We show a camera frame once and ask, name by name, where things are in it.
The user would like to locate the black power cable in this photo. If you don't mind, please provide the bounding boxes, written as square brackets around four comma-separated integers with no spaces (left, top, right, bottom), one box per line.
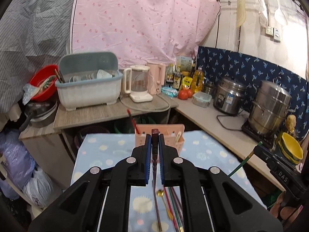
[216,110,244,131]

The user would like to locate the person's right hand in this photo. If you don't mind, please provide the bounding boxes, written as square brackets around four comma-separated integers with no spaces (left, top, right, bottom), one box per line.
[270,190,294,214]

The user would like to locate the gold spoon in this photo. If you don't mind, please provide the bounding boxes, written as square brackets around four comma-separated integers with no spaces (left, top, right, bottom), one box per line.
[156,190,175,221]

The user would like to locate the blue printed blanket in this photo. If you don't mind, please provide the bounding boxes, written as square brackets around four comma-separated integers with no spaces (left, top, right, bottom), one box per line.
[70,130,267,232]

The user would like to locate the black induction cooker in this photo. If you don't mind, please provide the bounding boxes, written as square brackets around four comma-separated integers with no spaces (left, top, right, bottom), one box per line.
[242,123,276,149]

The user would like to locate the beige counter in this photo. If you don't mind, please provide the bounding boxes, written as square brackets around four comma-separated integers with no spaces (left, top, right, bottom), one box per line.
[175,97,286,191]

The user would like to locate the dark red chopstick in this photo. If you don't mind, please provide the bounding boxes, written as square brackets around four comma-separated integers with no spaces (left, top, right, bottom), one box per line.
[151,129,163,232]
[173,187,186,214]
[127,109,141,135]

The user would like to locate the cooking oil bottle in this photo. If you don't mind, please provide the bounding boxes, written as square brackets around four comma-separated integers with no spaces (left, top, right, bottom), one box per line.
[192,66,204,93]

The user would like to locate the blue wipes packet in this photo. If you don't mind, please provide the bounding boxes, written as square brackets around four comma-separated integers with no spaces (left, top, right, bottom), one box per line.
[161,86,178,98]

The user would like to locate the white plastic bag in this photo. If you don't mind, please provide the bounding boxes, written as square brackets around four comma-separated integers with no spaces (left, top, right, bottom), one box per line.
[23,166,54,207]

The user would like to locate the white green carton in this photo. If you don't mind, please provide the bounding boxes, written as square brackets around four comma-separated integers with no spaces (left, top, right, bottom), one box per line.
[176,55,194,72]

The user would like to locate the green basin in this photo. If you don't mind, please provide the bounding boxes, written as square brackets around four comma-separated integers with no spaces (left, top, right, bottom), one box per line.
[114,116,157,134]

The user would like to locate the clear plastic bag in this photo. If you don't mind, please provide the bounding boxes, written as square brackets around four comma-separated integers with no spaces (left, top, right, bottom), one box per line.
[22,83,40,105]

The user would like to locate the dark sauce bottle white label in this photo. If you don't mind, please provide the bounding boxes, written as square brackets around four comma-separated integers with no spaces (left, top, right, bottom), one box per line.
[172,71,182,89]

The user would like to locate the cream hanging paddle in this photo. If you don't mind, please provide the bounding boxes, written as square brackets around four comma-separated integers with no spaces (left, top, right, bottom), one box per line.
[236,0,247,28]

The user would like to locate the small steel pot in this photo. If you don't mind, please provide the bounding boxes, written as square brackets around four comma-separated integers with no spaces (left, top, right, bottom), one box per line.
[203,81,218,96]

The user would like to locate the black pan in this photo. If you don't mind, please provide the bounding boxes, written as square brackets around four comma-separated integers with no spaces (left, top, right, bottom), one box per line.
[19,99,58,133]

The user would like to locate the wooden cabinet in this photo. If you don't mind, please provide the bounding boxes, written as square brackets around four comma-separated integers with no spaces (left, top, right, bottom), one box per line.
[19,94,179,189]

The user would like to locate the pink dotted curtain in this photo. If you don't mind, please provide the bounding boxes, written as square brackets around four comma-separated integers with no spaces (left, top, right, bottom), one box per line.
[70,0,221,66]

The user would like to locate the white appliance cable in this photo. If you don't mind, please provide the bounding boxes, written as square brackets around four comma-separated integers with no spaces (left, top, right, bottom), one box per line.
[120,94,171,124]

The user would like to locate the navy printed cloth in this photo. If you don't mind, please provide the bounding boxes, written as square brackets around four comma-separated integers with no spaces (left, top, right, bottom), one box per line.
[196,45,309,142]

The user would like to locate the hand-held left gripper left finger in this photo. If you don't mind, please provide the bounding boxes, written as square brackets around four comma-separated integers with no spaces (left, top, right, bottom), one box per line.
[28,133,152,232]

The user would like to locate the red basin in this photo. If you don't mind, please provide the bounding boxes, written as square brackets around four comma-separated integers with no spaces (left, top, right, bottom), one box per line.
[29,65,59,102]

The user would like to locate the steel steamer pot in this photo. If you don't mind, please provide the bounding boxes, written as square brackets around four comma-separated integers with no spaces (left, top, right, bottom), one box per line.
[248,80,294,136]

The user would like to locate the white blender jug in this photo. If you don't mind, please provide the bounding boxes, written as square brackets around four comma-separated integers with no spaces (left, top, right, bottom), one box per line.
[123,65,154,102]

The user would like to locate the clear food container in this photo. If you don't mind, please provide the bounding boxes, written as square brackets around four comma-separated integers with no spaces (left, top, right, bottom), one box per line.
[192,91,212,108]

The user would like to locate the grey-blue dish drainer bin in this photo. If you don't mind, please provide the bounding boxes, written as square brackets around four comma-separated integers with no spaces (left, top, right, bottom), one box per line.
[55,52,123,112]

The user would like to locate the white dishes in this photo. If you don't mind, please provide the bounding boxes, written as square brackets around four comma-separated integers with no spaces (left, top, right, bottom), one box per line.
[70,69,119,83]

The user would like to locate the steel rice cooker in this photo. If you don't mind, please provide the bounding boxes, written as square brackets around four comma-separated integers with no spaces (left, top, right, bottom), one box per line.
[213,77,248,116]

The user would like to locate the golden figurine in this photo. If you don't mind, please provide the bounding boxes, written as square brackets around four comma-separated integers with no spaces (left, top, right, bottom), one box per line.
[285,114,297,136]

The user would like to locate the stack of yellow bowls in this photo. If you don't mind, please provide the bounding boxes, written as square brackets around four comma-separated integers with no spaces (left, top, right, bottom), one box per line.
[278,132,304,165]

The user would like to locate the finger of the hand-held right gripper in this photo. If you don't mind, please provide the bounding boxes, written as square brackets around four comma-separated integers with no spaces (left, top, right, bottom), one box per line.
[253,147,274,165]

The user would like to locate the green chopstick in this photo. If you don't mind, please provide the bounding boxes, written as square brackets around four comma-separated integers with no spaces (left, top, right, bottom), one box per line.
[228,141,263,177]
[169,187,184,232]

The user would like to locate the pink perforated utensil holder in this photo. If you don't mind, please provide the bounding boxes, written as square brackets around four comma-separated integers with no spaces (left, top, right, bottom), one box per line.
[135,124,185,160]

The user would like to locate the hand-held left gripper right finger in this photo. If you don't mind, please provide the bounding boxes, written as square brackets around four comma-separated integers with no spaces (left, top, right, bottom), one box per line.
[158,133,283,232]

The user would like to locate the dark purple basket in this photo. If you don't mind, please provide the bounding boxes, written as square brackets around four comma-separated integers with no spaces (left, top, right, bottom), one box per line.
[74,126,111,149]

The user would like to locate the purple plastic bag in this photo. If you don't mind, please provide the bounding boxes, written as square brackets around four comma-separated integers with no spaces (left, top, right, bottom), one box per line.
[0,128,37,200]

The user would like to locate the pink kettle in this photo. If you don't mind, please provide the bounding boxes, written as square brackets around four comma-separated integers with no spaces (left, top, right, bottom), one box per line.
[146,62,167,95]

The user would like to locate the grey striped cloth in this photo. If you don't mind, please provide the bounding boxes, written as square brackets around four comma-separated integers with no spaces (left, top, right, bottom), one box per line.
[0,0,81,114]

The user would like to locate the dark chopsticks bundle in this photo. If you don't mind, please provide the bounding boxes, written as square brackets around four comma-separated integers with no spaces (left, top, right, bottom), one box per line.
[54,69,65,84]

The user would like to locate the white slotted ladle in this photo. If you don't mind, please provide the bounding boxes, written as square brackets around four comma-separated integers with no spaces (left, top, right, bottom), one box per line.
[274,0,288,26]

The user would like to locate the white hanging bag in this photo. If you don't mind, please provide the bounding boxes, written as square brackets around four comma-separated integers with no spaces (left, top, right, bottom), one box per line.
[256,0,268,26]

